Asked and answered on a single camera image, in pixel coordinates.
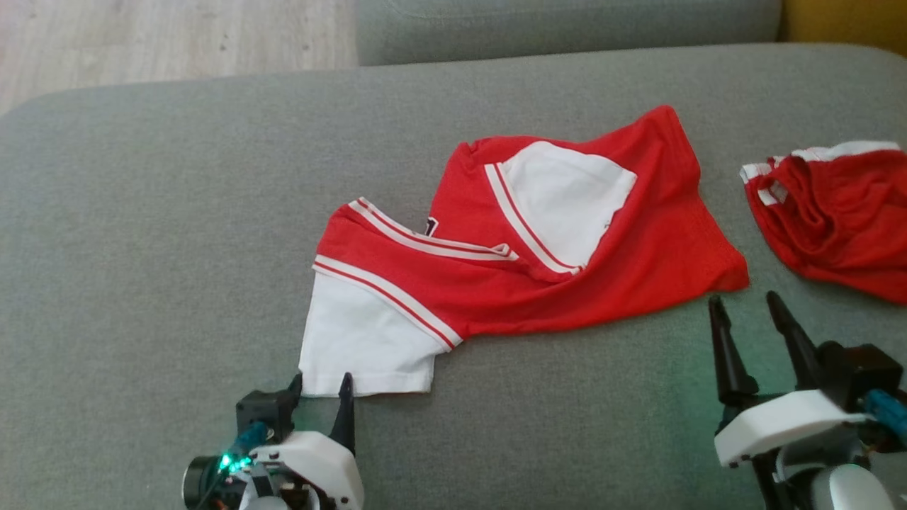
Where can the red shorts white waistband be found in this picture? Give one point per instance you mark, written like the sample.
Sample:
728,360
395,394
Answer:
843,227

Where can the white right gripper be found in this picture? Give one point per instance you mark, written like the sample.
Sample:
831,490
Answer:
779,425

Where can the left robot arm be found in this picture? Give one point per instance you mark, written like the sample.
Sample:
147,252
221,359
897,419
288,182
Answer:
202,482

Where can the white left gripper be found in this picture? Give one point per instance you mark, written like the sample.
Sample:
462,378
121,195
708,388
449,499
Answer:
319,460

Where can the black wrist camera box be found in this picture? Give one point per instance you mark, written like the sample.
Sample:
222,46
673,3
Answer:
266,411
861,372

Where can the red white basketball jersey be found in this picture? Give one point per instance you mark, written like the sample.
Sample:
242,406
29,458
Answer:
638,255

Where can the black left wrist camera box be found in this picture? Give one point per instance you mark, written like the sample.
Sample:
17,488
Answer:
266,411

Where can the small grey sofa cushion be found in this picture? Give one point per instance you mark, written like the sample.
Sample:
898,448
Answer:
567,28

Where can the large yellow pillow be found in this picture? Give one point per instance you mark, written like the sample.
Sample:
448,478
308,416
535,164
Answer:
850,21

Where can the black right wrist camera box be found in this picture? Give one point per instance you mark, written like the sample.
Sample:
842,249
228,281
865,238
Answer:
861,372

